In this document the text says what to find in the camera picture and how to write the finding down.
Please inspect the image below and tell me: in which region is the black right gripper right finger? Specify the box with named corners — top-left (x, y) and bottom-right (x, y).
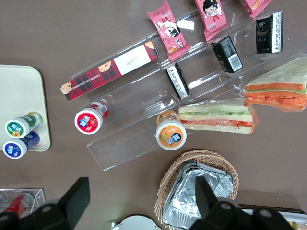
top-left (190, 176), bottom-right (295, 230)

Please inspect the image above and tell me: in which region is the clear acrylic bottle rack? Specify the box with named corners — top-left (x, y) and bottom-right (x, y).
top-left (0, 188), bottom-right (46, 216)

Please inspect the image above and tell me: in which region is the pink cartoon snack packet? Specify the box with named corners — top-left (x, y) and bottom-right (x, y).
top-left (146, 0), bottom-right (191, 61)
top-left (239, 0), bottom-right (273, 19)
top-left (194, 0), bottom-right (228, 41)

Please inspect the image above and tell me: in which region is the wrapped lettuce sandwich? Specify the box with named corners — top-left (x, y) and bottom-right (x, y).
top-left (177, 99), bottom-right (259, 135)

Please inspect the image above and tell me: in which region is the orange-lid gum bottle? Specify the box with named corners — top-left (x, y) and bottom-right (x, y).
top-left (155, 110), bottom-right (188, 151)

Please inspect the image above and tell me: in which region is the brown table cover sheet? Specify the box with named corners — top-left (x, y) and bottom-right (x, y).
top-left (0, 0), bottom-right (307, 230)

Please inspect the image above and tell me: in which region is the blue-lid gum bottle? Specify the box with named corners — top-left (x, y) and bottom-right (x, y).
top-left (2, 131), bottom-right (41, 160)

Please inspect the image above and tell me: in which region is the green-lid gum bottle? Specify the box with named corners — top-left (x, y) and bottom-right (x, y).
top-left (4, 111), bottom-right (44, 146)

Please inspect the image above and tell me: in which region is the clear acrylic tiered shelf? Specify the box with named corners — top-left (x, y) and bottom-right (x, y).
top-left (71, 7), bottom-right (307, 172)

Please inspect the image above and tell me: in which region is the red-lid gum bottle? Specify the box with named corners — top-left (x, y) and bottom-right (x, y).
top-left (74, 100), bottom-right (109, 134)

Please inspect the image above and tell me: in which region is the orange-filling sandwich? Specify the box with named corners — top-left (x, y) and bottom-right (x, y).
top-left (241, 56), bottom-right (307, 114)

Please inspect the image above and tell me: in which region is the clear bag crispy snack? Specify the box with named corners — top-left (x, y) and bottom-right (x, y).
top-left (289, 221), bottom-right (307, 230)

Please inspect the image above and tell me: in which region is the black snack packet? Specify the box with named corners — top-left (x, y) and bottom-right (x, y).
top-left (255, 11), bottom-right (284, 55)
top-left (211, 35), bottom-right (244, 73)
top-left (165, 62), bottom-right (190, 100)

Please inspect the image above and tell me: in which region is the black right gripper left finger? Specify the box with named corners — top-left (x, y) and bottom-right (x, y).
top-left (0, 177), bottom-right (91, 230)

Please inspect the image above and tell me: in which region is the red plaid cookie box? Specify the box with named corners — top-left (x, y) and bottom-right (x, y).
top-left (59, 41), bottom-right (159, 102)

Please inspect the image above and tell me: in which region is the aluminium foil tray stack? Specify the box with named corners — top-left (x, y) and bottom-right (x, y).
top-left (162, 160), bottom-right (235, 230)

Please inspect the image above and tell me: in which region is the oval wicker basket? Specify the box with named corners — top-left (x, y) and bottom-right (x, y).
top-left (154, 150), bottom-right (240, 229)

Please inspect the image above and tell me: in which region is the beige plastic tray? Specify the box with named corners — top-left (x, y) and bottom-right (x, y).
top-left (0, 64), bottom-right (51, 153)

